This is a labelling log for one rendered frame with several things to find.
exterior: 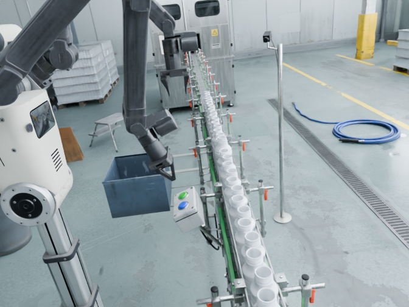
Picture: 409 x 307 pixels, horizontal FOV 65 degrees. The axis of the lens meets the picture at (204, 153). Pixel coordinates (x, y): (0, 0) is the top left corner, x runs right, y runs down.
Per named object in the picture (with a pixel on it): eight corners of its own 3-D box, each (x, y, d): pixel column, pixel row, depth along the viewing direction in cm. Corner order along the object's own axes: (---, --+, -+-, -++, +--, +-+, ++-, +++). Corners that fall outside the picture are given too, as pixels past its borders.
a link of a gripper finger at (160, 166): (182, 169, 111) (169, 147, 107) (183, 179, 104) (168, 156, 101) (165, 177, 112) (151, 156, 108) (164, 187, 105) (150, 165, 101)
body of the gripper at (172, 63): (161, 73, 124) (158, 53, 121) (188, 70, 124) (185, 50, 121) (160, 77, 118) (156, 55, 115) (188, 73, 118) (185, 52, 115)
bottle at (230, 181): (232, 213, 116) (229, 173, 110) (247, 218, 113) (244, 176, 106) (223, 222, 112) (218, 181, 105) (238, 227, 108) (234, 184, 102)
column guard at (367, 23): (375, 58, 851) (380, 12, 806) (360, 59, 850) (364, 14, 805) (367, 56, 887) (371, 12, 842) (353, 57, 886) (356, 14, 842)
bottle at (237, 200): (252, 247, 99) (250, 201, 92) (234, 250, 99) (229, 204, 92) (248, 235, 104) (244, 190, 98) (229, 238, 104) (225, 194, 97)
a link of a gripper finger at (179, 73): (173, 93, 127) (169, 69, 123) (191, 91, 127) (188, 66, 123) (173, 97, 121) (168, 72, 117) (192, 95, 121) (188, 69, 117)
